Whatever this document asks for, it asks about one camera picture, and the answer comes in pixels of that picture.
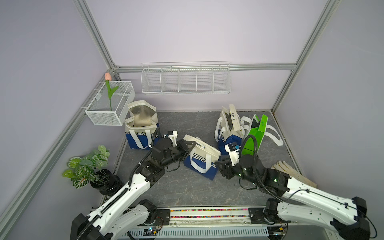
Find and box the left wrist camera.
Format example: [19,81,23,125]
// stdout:
[167,131,178,147]

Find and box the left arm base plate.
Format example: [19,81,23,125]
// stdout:
[146,209,171,226]

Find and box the cream work glove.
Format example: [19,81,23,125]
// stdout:
[272,161,318,189]

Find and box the white wire wall shelf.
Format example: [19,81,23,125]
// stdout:
[141,62,232,94]

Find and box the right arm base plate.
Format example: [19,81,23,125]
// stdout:
[248,207,291,225]

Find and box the blue beige tote bag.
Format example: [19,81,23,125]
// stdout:
[124,100,159,150]

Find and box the pink artificial tulip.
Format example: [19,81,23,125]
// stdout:
[105,73,119,111]

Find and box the white vent grille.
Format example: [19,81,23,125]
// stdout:
[130,226,269,240]

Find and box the green white takeout bag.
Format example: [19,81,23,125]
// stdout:
[241,115,284,152]

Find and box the white mesh wall basket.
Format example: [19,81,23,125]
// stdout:
[85,81,136,126]

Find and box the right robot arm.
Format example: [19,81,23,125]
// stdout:
[215,155,377,240]

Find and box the potted green plant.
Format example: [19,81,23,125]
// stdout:
[62,145,123,197]

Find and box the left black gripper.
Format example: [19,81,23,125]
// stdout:
[161,139,196,168]

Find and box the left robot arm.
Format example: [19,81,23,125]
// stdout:
[70,137,197,240]

